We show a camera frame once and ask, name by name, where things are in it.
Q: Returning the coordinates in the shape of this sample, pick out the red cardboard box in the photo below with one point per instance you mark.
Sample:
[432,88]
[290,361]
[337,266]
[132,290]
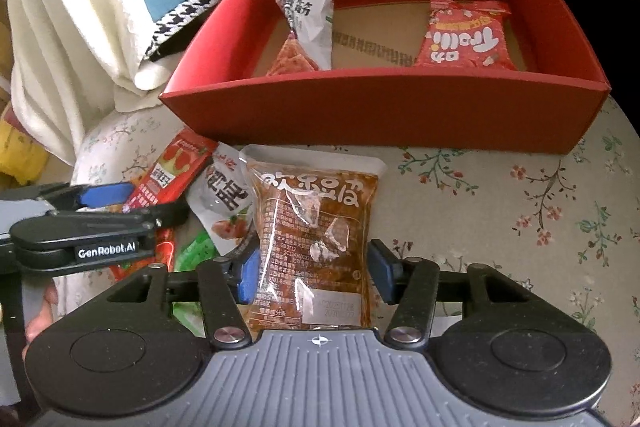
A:
[380,112]

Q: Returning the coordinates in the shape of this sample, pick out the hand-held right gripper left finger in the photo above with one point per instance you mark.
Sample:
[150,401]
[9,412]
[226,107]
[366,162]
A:
[248,279]

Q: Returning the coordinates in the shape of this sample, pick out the floral cloth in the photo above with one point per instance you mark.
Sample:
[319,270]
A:
[500,207]

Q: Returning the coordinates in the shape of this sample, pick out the yellow bag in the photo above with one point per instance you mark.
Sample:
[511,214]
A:
[20,142]

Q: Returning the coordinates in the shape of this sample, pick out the white grey snack packet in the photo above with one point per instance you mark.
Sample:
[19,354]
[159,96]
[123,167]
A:
[310,22]

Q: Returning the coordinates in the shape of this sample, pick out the person's left hand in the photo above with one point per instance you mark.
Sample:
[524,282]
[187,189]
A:
[39,323]

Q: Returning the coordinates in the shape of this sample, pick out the red white-lettered snack packet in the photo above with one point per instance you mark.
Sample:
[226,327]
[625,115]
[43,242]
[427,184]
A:
[465,42]

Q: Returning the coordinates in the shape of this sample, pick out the white blanket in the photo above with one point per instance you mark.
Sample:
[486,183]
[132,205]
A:
[75,7]

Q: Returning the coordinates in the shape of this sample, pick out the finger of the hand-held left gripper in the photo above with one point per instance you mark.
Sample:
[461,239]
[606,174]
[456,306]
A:
[75,237]
[107,196]

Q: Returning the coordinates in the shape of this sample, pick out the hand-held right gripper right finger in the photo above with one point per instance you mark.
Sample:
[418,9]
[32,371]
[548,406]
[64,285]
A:
[381,274]

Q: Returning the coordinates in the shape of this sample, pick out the green snack packet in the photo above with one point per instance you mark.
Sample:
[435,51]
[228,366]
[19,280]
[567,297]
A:
[197,249]

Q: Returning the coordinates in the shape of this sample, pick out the brown translucent snack packet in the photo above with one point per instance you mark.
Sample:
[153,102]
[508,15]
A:
[310,217]

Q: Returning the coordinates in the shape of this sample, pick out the red yellow-label snack packet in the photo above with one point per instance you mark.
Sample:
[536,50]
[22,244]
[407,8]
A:
[170,167]

